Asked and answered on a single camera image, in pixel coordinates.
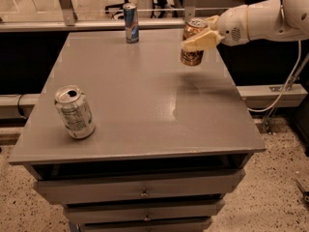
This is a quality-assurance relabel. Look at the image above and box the bottom grey drawer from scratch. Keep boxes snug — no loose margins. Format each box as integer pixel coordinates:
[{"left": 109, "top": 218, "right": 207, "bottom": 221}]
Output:
[{"left": 81, "top": 217, "right": 211, "bottom": 232}]

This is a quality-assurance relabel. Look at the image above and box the middle grey drawer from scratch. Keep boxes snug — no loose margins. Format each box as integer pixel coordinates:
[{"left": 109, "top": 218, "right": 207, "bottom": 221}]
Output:
[{"left": 64, "top": 199, "right": 225, "bottom": 224}]

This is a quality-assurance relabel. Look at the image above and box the grey drawer cabinet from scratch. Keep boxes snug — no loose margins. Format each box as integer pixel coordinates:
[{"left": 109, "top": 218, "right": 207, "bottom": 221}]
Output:
[{"left": 8, "top": 28, "right": 267, "bottom": 232}]

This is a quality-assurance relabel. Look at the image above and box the orange soda can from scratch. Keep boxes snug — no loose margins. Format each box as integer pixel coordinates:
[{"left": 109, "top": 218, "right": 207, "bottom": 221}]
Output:
[{"left": 181, "top": 17, "right": 208, "bottom": 66}]

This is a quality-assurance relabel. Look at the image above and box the grey drawer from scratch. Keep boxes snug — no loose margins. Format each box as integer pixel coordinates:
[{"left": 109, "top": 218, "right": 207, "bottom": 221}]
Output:
[
  {"left": 34, "top": 169, "right": 245, "bottom": 204},
  {"left": 64, "top": 199, "right": 225, "bottom": 224},
  {"left": 81, "top": 217, "right": 211, "bottom": 232}
]

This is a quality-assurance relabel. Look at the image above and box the white green 7up can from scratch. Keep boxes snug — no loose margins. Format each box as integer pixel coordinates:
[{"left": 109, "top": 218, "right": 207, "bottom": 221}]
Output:
[{"left": 54, "top": 85, "right": 95, "bottom": 139}]

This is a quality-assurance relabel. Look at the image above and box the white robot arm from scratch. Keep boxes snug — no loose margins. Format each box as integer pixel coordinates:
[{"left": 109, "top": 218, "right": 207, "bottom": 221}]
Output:
[{"left": 182, "top": 0, "right": 309, "bottom": 52}]

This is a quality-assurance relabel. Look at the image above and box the top grey drawer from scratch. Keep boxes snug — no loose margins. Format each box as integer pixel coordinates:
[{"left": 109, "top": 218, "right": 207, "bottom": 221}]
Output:
[{"left": 34, "top": 169, "right": 245, "bottom": 204}]

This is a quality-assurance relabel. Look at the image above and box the white cable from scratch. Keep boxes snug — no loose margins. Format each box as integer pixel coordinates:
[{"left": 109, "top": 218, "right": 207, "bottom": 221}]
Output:
[{"left": 246, "top": 40, "right": 303, "bottom": 114}]

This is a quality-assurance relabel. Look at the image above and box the metal window rail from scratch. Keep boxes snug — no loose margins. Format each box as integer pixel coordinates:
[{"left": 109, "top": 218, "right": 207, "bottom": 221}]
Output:
[{"left": 0, "top": 17, "right": 184, "bottom": 33}]

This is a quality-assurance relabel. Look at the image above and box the blue energy drink can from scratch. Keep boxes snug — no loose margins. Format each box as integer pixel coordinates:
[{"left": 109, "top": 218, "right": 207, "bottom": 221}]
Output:
[{"left": 123, "top": 3, "right": 139, "bottom": 44}]

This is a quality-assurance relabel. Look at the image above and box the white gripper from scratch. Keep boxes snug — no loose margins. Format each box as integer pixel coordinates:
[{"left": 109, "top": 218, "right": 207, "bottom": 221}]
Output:
[{"left": 181, "top": 5, "right": 249, "bottom": 52}]

